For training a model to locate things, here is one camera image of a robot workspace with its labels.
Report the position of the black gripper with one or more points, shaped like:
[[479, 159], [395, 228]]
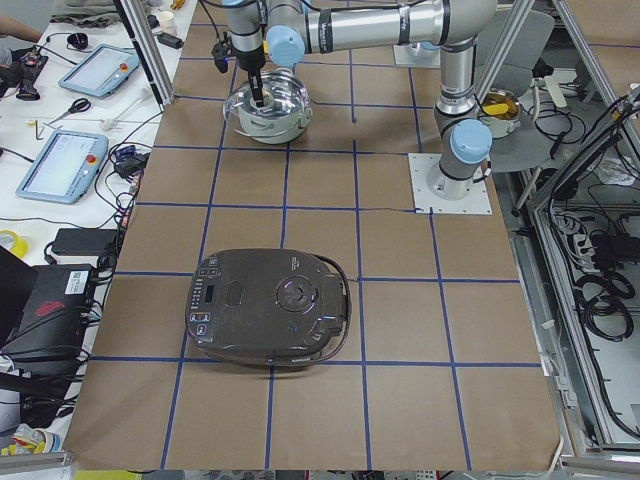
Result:
[[250, 62]]

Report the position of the glass pot lid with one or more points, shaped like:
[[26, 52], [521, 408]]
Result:
[[265, 97]]

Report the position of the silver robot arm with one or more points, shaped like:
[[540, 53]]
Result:
[[270, 38]]

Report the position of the pale green electric pot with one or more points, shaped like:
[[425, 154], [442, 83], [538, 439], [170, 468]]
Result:
[[272, 122]]

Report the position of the black power adapter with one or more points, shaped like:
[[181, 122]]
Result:
[[170, 40]]

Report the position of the white paper cup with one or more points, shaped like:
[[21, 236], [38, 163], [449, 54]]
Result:
[[166, 19]]

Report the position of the far blue teach pendant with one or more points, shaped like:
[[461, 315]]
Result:
[[102, 72]]

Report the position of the blue teach pendant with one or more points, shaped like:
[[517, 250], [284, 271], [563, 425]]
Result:
[[102, 72], [65, 167]]

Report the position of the black scissors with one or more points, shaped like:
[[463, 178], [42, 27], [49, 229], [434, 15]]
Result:
[[77, 106]]

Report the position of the near blue teach pendant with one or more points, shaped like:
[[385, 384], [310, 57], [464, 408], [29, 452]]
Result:
[[65, 167]]

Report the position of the black rice cooker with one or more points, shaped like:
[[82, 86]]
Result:
[[272, 307]]

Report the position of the black laptop power brick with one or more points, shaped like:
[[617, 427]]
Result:
[[82, 242]]

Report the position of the metal bowl on chair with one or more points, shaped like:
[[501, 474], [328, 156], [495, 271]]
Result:
[[500, 111]]

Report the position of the yellow tape roll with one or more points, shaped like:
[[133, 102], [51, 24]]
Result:
[[14, 243]]

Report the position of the black computer box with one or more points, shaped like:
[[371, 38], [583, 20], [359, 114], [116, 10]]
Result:
[[55, 318]]

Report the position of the aluminium frame post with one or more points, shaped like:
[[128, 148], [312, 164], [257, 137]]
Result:
[[137, 27]]

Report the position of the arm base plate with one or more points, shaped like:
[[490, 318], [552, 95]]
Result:
[[417, 55], [435, 193]]

